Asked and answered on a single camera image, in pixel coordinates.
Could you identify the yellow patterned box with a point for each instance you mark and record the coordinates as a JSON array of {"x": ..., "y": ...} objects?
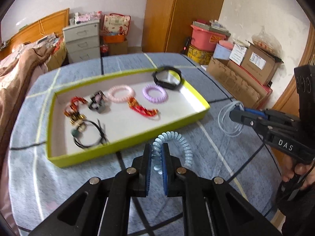
[{"x": 199, "y": 56}]

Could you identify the pink plastic bin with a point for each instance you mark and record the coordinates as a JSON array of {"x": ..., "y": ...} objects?
[{"x": 205, "y": 40}]

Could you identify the right hand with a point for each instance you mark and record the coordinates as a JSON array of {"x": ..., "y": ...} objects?
[{"x": 300, "y": 169}]

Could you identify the black wristband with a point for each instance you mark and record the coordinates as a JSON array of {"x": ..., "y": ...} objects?
[{"x": 168, "y": 77}]

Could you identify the plastic bag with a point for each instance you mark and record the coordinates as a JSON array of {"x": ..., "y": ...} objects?
[{"x": 268, "y": 43}]

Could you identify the black cord green bead tie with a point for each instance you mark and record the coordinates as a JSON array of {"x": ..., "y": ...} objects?
[{"x": 87, "y": 134}]

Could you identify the red white gift bag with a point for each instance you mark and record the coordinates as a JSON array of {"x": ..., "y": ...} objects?
[{"x": 116, "y": 23}]

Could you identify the pink items on cabinet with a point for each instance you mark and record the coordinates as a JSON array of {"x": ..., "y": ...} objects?
[{"x": 82, "y": 18}]

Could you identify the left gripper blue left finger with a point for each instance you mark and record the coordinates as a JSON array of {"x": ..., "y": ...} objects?
[{"x": 145, "y": 171}]

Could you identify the flat cardboard boxes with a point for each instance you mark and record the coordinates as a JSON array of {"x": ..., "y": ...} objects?
[{"x": 239, "y": 83}]

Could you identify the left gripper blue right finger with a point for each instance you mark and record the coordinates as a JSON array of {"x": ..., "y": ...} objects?
[{"x": 171, "y": 183}]

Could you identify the orange box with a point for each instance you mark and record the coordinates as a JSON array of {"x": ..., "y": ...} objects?
[{"x": 110, "y": 39}]

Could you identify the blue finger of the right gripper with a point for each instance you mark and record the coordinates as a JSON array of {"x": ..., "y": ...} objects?
[
  {"x": 254, "y": 123},
  {"x": 240, "y": 112}
]

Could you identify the brown cardboard box with label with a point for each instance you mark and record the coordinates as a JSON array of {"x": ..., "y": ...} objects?
[{"x": 261, "y": 65}]

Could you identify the wooden bed headboard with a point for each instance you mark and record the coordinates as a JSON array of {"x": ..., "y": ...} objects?
[{"x": 54, "y": 23}]

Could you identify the cola bottle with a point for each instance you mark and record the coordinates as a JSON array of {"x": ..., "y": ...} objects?
[{"x": 104, "y": 50}]

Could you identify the blue patterned tablecloth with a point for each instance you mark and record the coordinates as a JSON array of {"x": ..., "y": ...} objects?
[{"x": 36, "y": 187}]

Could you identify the wooden wardrobe door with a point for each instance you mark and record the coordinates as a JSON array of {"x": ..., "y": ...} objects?
[{"x": 167, "y": 23}]

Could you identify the white blue box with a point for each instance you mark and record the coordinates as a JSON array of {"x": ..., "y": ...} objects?
[{"x": 221, "y": 53}]

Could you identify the grey three drawer cabinet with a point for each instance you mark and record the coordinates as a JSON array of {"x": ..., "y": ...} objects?
[{"x": 82, "y": 41}]

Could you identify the black hair tie pink charm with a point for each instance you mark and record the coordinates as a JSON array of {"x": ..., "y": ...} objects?
[{"x": 98, "y": 102}]

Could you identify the green white tray box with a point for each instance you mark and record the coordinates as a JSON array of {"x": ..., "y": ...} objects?
[{"x": 124, "y": 127}]

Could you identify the small cardboard box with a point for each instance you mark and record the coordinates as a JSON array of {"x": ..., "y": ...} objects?
[{"x": 118, "y": 48}]

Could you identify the brown blanket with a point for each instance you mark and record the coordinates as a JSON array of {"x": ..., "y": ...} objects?
[{"x": 15, "y": 79}]

